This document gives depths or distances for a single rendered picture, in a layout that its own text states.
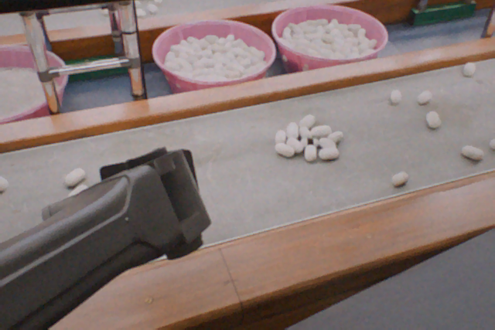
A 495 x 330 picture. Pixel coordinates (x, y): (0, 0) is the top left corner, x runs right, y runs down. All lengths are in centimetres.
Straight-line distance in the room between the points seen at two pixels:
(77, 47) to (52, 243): 95
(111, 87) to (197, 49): 21
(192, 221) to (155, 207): 4
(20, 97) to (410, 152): 74
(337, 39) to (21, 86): 70
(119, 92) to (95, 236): 87
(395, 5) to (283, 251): 93
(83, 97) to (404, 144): 68
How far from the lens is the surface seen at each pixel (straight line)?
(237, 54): 116
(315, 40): 122
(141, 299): 66
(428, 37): 146
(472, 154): 95
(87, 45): 120
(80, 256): 29
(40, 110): 100
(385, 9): 146
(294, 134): 89
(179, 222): 38
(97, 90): 117
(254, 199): 79
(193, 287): 66
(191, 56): 114
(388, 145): 93
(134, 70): 94
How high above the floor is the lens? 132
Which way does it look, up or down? 41 degrees down
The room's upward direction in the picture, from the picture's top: 2 degrees clockwise
